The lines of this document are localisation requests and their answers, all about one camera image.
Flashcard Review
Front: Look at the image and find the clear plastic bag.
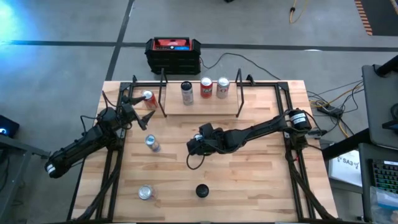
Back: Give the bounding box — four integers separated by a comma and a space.
369, 185, 398, 223

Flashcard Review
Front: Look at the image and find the black diagonal beam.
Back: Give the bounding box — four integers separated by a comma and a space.
322, 129, 373, 160

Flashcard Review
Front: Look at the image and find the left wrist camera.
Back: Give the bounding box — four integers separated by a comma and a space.
121, 103, 135, 118

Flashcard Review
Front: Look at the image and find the black power strip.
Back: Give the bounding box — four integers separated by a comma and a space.
317, 105, 345, 118

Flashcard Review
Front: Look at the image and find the black device with blue light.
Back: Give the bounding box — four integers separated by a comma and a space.
0, 114, 20, 138

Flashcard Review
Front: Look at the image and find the dark grey desk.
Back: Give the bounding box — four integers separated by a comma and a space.
358, 142, 398, 224

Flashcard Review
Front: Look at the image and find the black metal shelf frame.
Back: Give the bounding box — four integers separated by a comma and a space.
157, 67, 245, 118

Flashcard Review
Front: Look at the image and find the black table clamp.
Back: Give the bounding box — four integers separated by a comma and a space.
306, 127, 328, 138

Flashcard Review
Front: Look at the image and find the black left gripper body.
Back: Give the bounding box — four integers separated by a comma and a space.
96, 103, 140, 132

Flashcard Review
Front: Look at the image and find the orange Fanta can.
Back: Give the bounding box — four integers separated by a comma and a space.
141, 89, 159, 110
200, 76, 214, 99

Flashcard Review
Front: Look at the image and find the backlit keyboard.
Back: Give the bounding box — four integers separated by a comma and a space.
369, 159, 398, 195

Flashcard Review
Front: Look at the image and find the white paper sign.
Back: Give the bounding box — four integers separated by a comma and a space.
328, 149, 363, 187

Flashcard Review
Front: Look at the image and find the black power cable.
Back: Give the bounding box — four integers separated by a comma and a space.
198, 52, 282, 81

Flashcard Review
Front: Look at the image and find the red and black power station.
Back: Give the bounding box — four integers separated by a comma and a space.
144, 36, 202, 76

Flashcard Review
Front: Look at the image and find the black mat with orange stripes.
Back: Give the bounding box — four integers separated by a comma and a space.
354, 0, 398, 37

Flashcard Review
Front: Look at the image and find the black pole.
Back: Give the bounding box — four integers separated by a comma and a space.
374, 55, 398, 77

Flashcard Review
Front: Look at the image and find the yellow cable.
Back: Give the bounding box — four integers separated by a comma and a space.
289, 0, 309, 24

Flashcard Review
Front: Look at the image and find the black aluminium table frame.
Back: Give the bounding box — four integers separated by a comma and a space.
67, 74, 336, 223

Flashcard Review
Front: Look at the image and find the grey metal stand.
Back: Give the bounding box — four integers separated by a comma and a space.
0, 134, 51, 224

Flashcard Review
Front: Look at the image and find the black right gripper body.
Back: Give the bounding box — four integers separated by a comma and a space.
198, 122, 243, 156

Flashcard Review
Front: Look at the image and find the silver Diet Coke can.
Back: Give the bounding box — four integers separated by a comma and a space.
137, 184, 155, 200
216, 76, 231, 100

